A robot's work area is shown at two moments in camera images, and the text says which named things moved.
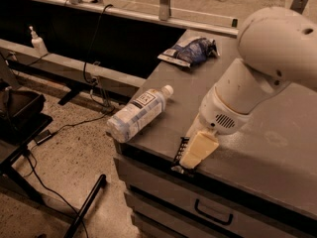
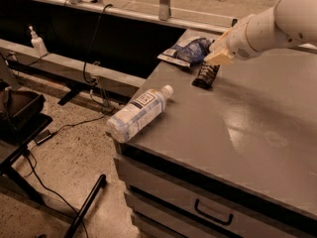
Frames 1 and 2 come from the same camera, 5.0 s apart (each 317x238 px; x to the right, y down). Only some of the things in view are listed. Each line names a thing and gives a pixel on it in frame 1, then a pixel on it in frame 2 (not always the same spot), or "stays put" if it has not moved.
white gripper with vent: (220, 114) → (238, 44)
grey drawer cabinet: (260, 181) stays put
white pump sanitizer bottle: (38, 44) stays put
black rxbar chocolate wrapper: (176, 165) → (206, 75)
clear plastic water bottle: (138, 113) stays put
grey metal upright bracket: (164, 2) stays put
